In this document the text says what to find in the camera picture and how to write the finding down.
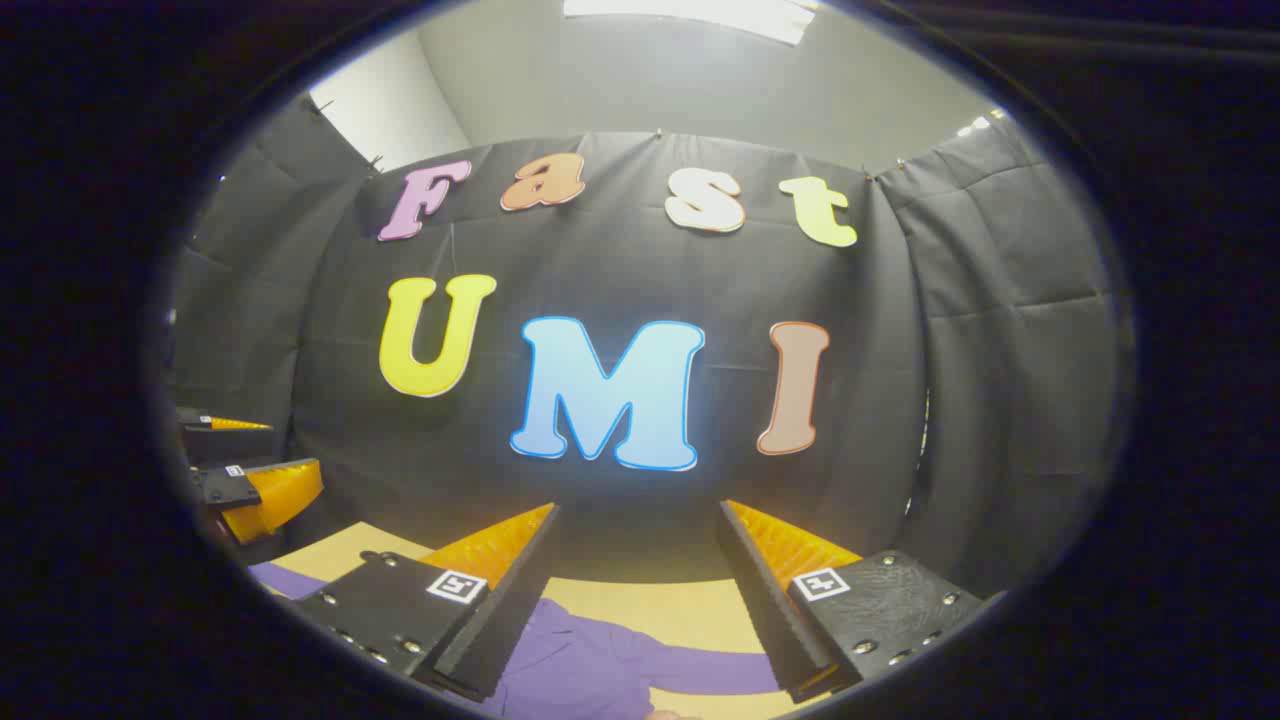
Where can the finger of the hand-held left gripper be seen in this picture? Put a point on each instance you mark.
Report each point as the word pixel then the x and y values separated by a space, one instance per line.
pixel 225 424
pixel 225 488

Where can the ceiling light panel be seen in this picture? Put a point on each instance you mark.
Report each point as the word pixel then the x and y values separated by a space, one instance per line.
pixel 690 12

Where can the purple buttoned cardigan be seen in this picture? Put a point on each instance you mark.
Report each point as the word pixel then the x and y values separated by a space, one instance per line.
pixel 600 660

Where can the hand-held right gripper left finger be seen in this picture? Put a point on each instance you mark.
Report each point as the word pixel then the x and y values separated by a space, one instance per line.
pixel 510 610

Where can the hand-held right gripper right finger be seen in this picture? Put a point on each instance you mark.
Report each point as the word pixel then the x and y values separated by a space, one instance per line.
pixel 765 610

